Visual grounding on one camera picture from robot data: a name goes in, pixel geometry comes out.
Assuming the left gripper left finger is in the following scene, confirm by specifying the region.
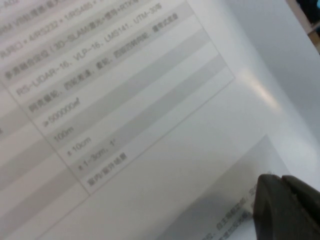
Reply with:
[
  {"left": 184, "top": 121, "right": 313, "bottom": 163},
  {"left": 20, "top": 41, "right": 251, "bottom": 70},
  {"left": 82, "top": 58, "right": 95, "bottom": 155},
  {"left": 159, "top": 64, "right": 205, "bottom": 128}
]
[{"left": 251, "top": 173, "right": 320, "bottom": 240}]

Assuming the white product brochure book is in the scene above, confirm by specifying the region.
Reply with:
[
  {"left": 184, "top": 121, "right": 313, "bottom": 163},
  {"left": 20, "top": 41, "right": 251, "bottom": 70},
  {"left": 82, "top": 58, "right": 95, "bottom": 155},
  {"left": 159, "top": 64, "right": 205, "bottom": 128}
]
[{"left": 0, "top": 0, "right": 320, "bottom": 240}]

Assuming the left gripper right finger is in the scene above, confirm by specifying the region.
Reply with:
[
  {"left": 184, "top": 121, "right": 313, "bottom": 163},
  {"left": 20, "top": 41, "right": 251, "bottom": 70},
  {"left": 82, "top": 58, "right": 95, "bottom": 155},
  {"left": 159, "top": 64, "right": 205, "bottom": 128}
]
[{"left": 281, "top": 174, "right": 320, "bottom": 225}]

